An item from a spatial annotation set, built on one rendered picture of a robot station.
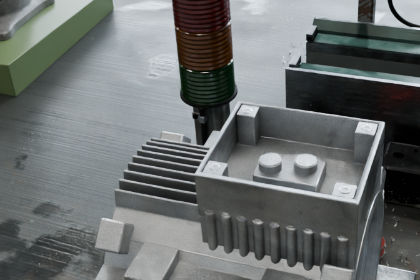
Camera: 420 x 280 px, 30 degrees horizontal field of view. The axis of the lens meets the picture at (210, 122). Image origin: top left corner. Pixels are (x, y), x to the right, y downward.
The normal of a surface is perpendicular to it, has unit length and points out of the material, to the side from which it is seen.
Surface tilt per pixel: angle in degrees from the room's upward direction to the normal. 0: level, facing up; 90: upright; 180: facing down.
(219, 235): 90
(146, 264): 0
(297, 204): 90
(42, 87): 0
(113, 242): 45
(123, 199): 88
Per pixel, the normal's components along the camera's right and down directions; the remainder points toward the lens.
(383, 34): -0.30, -0.18
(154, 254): -0.07, -0.82
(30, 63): 0.91, 0.18
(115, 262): -0.33, 0.04
